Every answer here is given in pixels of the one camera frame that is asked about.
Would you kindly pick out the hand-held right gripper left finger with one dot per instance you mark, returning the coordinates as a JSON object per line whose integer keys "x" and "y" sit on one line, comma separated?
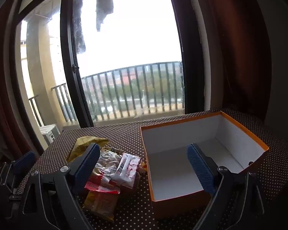
{"x": 86, "y": 167}

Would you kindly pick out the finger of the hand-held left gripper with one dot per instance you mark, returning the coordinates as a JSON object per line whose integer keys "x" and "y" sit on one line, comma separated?
{"x": 24, "y": 161}

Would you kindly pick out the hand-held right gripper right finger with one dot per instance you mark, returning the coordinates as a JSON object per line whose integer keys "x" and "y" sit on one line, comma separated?
{"x": 201, "y": 170}

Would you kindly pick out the orange cardboard box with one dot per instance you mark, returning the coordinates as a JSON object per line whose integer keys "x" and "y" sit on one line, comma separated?
{"x": 182, "y": 163}

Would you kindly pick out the pale crinkled snack packet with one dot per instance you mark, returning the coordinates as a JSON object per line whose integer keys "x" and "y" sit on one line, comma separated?
{"x": 108, "y": 163}

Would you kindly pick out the yellow potato chip bag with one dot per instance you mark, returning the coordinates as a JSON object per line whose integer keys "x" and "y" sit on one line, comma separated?
{"x": 81, "y": 143}

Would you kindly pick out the white red-print snack packet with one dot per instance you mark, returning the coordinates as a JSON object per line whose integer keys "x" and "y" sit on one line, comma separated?
{"x": 127, "y": 170}

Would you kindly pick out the small orange snack packet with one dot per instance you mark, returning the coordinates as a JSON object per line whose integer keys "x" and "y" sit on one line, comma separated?
{"x": 142, "y": 167}

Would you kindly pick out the white outdoor air conditioner unit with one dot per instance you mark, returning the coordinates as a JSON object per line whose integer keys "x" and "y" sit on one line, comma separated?
{"x": 49, "y": 131}

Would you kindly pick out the brown polka dot tablecloth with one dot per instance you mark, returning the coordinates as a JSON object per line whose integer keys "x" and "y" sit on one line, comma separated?
{"x": 124, "y": 134}

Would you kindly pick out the brown curtain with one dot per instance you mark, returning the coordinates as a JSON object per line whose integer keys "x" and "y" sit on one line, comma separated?
{"x": 242, "y": 52}
{"x": 0, "y": 88}

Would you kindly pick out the balcony railing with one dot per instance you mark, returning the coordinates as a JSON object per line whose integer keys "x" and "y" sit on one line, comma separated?
{"x": 134, "y": 67}

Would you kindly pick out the dark hanging cloth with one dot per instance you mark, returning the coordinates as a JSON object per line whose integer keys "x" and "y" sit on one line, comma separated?
{"x": 80, "y": 33}

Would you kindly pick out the grey hanging cloth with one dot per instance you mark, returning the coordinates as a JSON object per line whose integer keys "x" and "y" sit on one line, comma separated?
{"x": 104, "y": 4}

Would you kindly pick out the black window frame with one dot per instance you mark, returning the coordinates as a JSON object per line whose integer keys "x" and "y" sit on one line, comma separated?
{"x": 69, "y": 52}

